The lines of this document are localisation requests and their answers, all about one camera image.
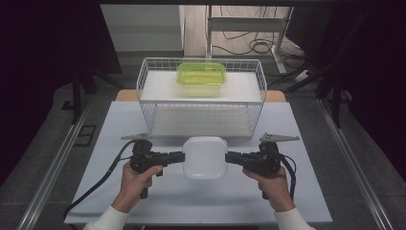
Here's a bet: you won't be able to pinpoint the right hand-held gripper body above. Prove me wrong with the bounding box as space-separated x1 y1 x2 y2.
242 131 302 201

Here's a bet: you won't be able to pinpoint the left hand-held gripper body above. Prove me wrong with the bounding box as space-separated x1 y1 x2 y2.
121 132 168 200

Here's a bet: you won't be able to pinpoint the white square bowl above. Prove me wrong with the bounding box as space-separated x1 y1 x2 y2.
182 135 229 181

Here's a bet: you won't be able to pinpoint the white wire rack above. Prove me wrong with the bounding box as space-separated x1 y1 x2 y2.
135 57 268 139

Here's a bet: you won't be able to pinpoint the green plastic container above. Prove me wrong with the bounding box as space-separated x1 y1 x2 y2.
175 61 228 97

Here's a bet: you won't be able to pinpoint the person's right hand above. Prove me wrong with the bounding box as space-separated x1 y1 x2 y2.
241 166 297 213

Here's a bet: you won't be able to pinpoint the person's left hand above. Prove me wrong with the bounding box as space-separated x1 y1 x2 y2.
110 162 165 215

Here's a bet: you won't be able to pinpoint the wooden table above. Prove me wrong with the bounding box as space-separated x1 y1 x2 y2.
115 88 287 104

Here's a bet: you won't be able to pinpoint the black metal stand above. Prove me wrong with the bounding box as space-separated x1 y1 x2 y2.
70 65 124 127
267 61 353 129

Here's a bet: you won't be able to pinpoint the white power strip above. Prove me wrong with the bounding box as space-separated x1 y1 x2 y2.
294 69 313 83

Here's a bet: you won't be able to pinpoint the white cabinet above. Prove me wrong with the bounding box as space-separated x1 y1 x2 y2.
100 4 187 59

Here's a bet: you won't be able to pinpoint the right hand-held gripper black cable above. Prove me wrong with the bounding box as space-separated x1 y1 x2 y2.
278 153 298 202

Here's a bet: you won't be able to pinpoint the hand-held gripper black cable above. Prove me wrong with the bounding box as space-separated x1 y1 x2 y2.
278 153 298 202
62 139 137 221

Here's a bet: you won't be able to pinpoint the left hand-held gripper black cable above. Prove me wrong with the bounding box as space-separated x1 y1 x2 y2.
62 139 137 221

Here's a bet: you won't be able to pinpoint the black square floor bracket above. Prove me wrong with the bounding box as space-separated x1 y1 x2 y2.
74 125 98 148

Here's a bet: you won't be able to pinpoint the aluminium floor rail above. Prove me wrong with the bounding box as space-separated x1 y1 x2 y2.
316 98 396 230
16 95 94 230

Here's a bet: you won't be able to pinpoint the black floor cables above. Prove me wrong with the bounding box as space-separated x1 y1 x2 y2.
212 5 308 70

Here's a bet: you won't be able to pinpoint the white metal desk frame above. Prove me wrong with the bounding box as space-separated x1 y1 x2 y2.
205 5 295 75

